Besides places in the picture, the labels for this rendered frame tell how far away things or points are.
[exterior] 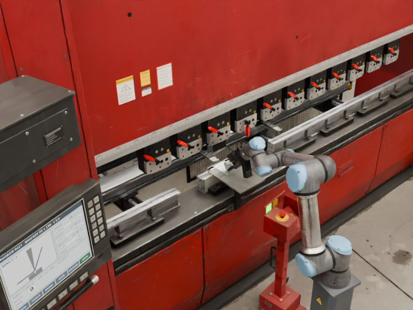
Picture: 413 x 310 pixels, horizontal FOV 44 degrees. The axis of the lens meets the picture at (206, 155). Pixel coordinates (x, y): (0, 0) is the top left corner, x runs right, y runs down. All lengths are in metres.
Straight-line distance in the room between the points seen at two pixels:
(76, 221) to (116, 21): 0.84
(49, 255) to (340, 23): 2.21
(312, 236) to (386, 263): 1.62
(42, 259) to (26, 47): 0.68
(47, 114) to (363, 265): 2.75
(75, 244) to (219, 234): 1.30
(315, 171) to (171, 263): 1.02
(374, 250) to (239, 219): 1.28
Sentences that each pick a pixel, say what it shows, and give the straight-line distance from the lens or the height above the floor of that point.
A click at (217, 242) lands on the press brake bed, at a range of 3.02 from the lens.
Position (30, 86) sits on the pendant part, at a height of 1.95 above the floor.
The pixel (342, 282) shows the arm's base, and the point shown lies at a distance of 2.56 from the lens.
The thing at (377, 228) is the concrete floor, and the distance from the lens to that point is 4.18.
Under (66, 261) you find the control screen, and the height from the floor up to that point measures 1.39.
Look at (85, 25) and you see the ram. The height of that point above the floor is 1.98.
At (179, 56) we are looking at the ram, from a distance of 2.41.
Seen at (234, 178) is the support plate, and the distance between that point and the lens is 2.81.
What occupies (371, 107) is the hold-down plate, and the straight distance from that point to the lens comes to 3.84.
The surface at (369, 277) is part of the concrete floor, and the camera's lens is 3.78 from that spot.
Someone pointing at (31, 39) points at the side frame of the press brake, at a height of 2.06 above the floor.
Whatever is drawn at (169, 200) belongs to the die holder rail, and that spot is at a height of 0.95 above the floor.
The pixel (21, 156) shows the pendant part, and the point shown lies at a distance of 1.59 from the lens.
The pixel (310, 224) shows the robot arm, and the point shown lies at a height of 1.15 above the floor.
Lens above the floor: 2.63
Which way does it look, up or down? 33 degrees down
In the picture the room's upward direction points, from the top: 2 degrees counter-clockwise
